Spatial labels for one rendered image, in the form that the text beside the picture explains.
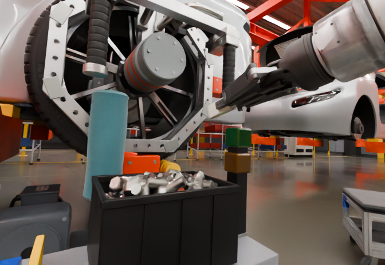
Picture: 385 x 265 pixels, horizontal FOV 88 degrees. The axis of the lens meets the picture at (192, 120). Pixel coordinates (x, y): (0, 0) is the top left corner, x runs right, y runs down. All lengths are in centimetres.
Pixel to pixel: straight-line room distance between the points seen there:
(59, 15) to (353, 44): 65
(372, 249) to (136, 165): 121
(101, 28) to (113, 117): 19
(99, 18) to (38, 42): 33
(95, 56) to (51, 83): 23
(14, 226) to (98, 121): 36
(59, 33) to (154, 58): 27
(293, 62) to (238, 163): 20
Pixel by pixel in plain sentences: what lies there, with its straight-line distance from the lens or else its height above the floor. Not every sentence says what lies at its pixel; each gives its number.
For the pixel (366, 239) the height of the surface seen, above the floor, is 17.
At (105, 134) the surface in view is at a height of 63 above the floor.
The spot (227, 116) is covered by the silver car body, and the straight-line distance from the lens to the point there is 140.
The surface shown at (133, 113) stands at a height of 75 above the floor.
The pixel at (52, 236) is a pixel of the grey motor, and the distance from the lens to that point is 73.
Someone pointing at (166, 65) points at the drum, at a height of 82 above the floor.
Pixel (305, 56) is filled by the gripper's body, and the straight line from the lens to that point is 30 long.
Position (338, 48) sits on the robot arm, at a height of 74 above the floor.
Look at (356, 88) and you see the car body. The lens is 340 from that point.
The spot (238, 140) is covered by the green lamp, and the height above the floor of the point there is 63.
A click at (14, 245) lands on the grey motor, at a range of 74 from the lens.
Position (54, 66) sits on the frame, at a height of 80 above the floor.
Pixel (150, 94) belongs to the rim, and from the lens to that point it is 79.
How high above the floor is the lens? 64
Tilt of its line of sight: 4 degrees up
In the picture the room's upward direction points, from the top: 3 degrees clockwise
